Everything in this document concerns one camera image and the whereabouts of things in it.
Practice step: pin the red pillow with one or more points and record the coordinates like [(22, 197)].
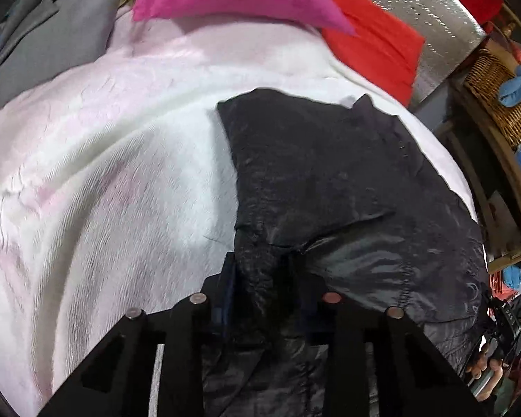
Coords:
[(384, 49)]

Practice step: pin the silver quilted headboard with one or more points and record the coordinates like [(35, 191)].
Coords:
[(451, 34)]

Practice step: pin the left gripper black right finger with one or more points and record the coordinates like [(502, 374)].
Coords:
[(378, 363)]

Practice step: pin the grey folded garment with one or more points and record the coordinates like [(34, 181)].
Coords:
[(41, 39)]

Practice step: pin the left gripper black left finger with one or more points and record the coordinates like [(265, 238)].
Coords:
[(151, 361)]

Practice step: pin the white pink bed blanket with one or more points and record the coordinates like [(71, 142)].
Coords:
[(116, 185)]

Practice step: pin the wicker basket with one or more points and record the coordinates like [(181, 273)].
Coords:
[(483, 81)]

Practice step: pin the wooden shelf unit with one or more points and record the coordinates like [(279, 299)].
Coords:
[(483, 136)]

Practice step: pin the light blue cloth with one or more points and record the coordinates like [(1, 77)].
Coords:
[(509, 94)]

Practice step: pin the black jacket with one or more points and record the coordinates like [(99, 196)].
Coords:
[(347, 194)]

